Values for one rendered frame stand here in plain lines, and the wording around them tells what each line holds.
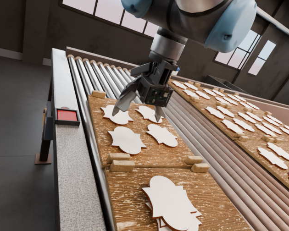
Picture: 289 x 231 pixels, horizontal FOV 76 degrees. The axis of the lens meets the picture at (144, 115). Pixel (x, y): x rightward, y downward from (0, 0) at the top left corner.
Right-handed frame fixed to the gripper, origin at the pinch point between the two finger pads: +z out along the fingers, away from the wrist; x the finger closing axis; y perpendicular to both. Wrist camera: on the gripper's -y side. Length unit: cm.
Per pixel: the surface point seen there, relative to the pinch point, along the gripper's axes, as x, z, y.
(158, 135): 13.7, 8.1, -3.7
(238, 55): 417, -36, -356
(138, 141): 3.8, 8.1, 0.8
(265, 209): 41, 11, 27
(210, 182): 23.4, 8.9, 17.5
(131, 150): -0.1, 8.1, 5.4
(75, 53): -12, 9, -93
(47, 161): -18, 102, -84
